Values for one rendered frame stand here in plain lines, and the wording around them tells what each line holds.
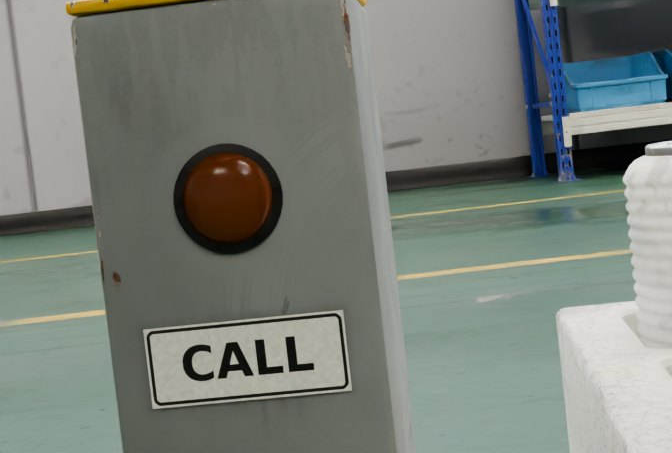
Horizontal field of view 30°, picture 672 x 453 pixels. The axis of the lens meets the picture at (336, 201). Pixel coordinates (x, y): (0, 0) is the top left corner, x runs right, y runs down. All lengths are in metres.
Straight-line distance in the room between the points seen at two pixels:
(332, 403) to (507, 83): 5.28
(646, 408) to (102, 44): 0.20
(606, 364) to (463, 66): 5.10
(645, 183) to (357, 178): 0.23
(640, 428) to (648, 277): 0.15
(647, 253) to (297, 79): 0.25
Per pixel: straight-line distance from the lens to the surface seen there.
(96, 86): 0.32
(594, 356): 0.49
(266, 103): 0.31
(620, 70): 5.44
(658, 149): 0.52
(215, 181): 0.30
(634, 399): 0.42
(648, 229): 0.52
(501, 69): 5.58
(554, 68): 4.85
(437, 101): 5.54
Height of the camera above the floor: 0.27
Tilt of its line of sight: 3 degrees down
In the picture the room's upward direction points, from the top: 6 degrees counter-clockwise
